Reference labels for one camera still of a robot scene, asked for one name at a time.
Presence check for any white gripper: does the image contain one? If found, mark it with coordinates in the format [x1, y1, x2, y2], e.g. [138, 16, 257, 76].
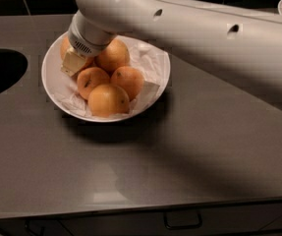
[61, 11, 116, 77]

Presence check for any large orange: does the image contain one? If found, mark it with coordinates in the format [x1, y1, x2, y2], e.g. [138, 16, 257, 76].
[60, 35, 93, 69]

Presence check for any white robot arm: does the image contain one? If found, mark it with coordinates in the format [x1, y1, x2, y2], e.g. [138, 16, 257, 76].
[68, 0, 282, 110]

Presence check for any white ceramic bowl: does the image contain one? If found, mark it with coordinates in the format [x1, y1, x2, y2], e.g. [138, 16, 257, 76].
[41, 31, 172, 124]

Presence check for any orange centre left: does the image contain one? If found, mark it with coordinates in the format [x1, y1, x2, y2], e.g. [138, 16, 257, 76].
[77, 67, 110, 99]

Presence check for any orange top middle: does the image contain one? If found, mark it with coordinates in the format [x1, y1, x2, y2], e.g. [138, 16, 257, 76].
[94, 38, 130, 73]

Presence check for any orange front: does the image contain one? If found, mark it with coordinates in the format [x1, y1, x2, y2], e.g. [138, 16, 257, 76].
[87, 84, 130, 117]

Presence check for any orange centre right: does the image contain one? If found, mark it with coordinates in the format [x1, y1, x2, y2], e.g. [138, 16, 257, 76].
[111, 66, 144, 100]

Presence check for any dark round sink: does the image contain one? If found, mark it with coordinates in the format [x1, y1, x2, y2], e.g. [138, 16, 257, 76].
[0, 49, 28, 93]

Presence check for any white crumpled paper liner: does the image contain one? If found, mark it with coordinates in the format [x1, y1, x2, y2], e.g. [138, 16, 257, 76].
[53, 37, 163, 118]

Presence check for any black drawer handle centre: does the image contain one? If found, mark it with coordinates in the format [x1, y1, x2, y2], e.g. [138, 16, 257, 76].
[163, 210, 202, 230]

